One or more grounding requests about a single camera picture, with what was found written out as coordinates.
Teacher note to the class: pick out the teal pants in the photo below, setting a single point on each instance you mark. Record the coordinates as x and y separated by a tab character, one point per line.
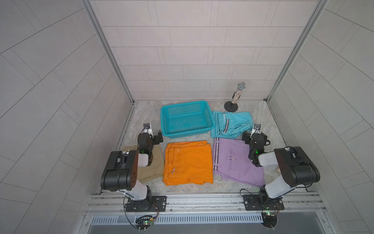
231	125

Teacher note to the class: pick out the orange pants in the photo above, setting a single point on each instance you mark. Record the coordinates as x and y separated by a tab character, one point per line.
188	162

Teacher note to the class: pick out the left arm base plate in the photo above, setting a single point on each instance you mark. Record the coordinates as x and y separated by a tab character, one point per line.
156	203

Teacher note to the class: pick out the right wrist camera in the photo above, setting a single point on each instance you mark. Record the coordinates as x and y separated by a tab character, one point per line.
256	129

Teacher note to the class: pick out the glitter microphone on stand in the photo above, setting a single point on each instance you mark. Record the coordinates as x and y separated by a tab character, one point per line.
232	106

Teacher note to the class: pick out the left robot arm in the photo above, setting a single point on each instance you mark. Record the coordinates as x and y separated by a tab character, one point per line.
120	174

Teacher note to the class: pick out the circuit board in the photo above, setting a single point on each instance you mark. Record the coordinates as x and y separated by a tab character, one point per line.
269	220
144	222

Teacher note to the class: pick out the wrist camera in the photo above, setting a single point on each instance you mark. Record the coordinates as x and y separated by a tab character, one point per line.
256	129
147	128

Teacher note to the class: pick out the teal plastic basket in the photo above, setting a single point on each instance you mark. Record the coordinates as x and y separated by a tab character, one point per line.
186	119

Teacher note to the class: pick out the ventilation grille strip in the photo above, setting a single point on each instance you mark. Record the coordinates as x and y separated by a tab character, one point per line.
168	219

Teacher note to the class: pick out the left circuit board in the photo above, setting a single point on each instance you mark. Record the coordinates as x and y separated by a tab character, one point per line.
144	222

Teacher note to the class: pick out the khaki pants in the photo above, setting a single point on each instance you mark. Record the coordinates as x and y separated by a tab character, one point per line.
155	170

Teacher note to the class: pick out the right circuit board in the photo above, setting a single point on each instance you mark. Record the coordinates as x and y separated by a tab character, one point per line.
269	220

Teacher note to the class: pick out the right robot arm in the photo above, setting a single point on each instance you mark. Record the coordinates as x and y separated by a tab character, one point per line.
296	168

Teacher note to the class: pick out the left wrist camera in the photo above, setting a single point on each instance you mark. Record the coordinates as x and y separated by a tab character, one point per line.
147	128

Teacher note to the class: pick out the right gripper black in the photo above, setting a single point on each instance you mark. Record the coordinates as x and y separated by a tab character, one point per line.
247	136

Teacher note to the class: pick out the purple pants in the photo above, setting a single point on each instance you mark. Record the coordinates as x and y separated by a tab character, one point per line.
231	162

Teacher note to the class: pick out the aluminium mounting rail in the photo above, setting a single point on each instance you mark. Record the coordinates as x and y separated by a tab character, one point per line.
216	203

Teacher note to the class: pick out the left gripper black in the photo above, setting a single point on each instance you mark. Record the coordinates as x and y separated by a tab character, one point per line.
157	138

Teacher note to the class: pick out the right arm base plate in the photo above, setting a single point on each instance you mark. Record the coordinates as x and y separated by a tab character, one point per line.
256	203

